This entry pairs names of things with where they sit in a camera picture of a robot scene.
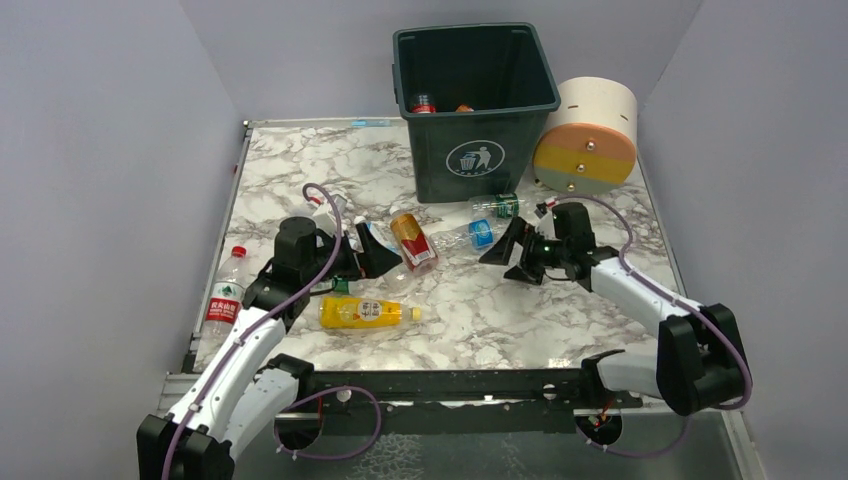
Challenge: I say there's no red gold label bottle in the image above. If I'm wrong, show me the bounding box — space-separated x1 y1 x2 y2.
389 206 439 275

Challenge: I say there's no clear bottle blue label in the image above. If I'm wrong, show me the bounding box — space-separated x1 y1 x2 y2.
428 218 510 253

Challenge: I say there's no clear bottle dark green label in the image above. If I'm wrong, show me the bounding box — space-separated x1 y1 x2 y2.
467 193 550 221

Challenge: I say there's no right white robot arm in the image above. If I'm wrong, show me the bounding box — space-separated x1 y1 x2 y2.
479 196 753 416

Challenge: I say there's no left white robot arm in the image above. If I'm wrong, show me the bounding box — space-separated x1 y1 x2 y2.
136 217 402 479

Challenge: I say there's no dark green trash bin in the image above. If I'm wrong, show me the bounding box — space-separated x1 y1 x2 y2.
392 22 561 203

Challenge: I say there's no clear bottle green white label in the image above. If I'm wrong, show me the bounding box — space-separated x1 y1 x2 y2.
332 278 351 295

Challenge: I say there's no clear square jasmine bottle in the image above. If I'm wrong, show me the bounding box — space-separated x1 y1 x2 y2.
354 215 414 292

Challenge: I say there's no yellow juice bottle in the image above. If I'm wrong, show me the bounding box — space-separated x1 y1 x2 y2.
319 296 423 329

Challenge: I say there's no white round drawer cabinet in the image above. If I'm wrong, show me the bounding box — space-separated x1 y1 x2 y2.
532 76 638 195

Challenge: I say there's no red cap bottle table edge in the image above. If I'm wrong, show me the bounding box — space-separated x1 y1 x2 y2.
201 246 249 340

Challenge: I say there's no blue tape piece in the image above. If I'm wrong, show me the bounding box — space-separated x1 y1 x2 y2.
351 119 391 128

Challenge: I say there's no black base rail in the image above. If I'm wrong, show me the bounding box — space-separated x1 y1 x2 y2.
262 354 642 449

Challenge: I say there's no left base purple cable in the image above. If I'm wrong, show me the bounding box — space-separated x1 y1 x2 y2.
272 384 384 463

